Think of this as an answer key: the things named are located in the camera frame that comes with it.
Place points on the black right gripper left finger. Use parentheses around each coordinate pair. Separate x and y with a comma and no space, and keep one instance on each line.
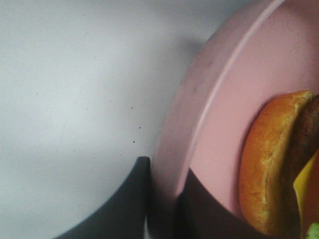
(123,215)

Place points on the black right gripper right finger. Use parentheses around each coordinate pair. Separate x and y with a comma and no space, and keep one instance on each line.
(200,216)

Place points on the burger with lettuce and cheese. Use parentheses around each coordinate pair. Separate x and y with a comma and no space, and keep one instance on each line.
(281,141)

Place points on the pink round plate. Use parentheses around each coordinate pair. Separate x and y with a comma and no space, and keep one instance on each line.
(269,48)

